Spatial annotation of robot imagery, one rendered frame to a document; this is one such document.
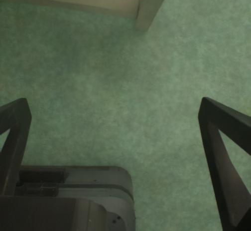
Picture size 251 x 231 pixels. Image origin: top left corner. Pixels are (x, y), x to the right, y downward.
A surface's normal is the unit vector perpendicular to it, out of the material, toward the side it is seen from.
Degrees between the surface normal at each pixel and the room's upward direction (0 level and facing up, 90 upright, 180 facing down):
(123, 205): 41
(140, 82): 0
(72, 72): 0
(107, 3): 0
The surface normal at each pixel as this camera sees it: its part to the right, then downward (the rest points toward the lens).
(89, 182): 0.00, -0.99
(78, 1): 0.01, 0.12
